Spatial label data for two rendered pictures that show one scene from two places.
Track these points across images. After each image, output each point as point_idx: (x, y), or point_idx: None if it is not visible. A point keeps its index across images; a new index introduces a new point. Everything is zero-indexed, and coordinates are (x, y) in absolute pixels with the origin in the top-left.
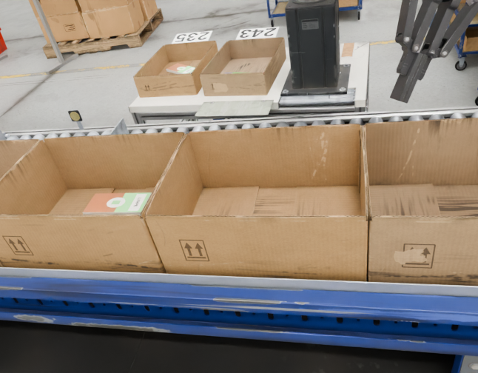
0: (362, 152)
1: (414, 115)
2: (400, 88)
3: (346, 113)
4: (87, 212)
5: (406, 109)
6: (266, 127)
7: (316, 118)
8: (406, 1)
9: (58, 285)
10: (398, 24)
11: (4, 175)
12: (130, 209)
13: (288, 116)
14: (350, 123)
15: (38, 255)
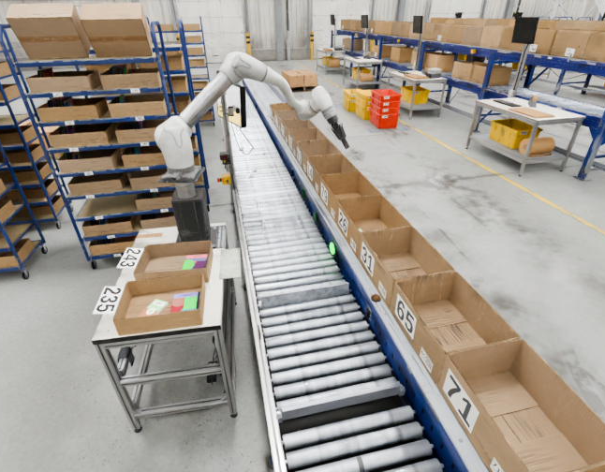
0: (331, 176)
1: (243, 210)
2: (347, 145)
3: (238, 226)
4: None
5: (235, 213)
6: (328, 186)
7: (243, 233)
8: (342, 129)
9: None
10: (343, 134)
11: (389, 228)
12: (361, 230)
13: (241, 242)
14: (246, 225)
15: None
